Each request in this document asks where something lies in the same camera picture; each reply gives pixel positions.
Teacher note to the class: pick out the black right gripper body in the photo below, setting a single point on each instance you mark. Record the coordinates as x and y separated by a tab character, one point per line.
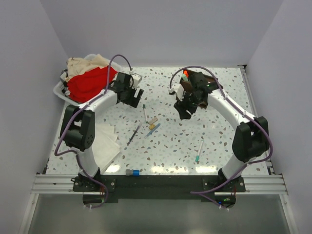
193	100

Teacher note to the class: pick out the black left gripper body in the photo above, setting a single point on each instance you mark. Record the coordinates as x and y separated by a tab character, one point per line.
128	97

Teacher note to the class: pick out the green capped white marker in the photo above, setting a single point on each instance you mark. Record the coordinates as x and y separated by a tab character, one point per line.
145	113

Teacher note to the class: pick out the beige eraser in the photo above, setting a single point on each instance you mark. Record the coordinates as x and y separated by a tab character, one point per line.
152	121

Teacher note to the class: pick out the blue pen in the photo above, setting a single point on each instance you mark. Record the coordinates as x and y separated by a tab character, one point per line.
153	130

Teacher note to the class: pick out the teal capped white marker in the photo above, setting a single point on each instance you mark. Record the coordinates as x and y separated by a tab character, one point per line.
199	151

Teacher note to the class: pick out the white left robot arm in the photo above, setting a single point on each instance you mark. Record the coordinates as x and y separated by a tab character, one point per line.
78	129

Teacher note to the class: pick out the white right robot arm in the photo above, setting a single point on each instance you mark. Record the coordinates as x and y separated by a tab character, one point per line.
251	133

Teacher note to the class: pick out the brown wooden desk organizer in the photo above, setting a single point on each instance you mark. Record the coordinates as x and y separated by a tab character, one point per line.
187	103

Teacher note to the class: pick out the light green highlighter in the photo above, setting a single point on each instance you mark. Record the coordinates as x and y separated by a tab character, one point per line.
185	77

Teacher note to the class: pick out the purple black pen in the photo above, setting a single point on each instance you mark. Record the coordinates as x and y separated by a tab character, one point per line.
134	133

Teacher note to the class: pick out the red cloth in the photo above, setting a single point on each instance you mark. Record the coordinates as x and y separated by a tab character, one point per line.
84	87

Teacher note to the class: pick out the beige cloth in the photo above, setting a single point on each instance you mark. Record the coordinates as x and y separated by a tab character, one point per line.
79	66

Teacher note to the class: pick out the white folded cloth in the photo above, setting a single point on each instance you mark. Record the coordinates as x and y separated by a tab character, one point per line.
105	147

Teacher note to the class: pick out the white plastic basket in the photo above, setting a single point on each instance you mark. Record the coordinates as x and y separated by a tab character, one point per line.
61	91

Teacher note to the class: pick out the grey blue cylinder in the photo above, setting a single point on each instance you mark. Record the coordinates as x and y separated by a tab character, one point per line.
132	172

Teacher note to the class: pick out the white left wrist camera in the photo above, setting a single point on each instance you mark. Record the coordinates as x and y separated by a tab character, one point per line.
135	80

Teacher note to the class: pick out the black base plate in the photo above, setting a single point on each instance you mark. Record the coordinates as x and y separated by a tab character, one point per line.
175	187

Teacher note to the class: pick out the aluminium front rail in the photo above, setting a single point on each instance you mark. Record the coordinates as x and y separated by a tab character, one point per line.
254	184

